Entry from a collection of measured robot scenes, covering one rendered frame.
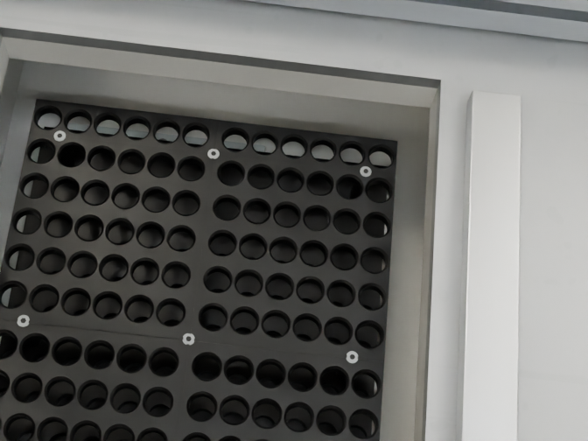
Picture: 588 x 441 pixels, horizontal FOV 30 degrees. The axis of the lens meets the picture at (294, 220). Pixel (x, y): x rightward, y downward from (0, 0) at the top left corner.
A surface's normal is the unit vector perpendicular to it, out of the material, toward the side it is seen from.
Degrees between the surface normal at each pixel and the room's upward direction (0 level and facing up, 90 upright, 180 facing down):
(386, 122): 0
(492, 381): 0
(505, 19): 90
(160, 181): 0
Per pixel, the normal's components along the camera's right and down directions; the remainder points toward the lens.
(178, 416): 0.07, -0.39
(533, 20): -0.09, 0.92
